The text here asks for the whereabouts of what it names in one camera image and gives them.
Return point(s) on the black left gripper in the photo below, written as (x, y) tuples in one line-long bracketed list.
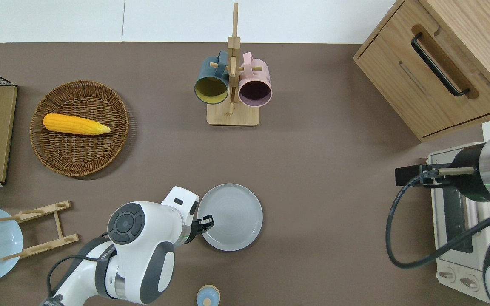
[(193, 233)]

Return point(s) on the brown wicker basket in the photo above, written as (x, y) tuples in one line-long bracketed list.
[(79, 155)]

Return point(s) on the brown table mat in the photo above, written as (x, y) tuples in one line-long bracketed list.
[(313, 212)]

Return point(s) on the white toaster oven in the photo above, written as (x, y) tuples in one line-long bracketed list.
[(453, 267)]

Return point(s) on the pink mug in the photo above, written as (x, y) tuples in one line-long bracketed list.
[(255, 89)]

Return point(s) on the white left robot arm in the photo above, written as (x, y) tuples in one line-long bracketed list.
[(143, 238)]

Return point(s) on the gray plate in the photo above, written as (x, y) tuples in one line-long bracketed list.
[(236, 216)]

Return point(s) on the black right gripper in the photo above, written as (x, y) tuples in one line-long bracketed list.
[(472, 185)]

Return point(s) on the wooden cabinet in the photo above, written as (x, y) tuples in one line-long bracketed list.
[(398, 76)]

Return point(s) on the small blue round knob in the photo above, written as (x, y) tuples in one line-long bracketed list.
[(208, 296)]

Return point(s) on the yellow corn cob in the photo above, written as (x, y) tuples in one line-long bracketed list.
[(75, 124)]

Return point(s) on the wooden plate rack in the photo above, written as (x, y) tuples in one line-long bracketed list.
[(58, 223)]

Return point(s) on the dark blue mug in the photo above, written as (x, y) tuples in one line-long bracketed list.
[(211, 87)]

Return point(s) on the wooden mug holder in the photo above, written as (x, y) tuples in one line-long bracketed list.
[(233, 117)]

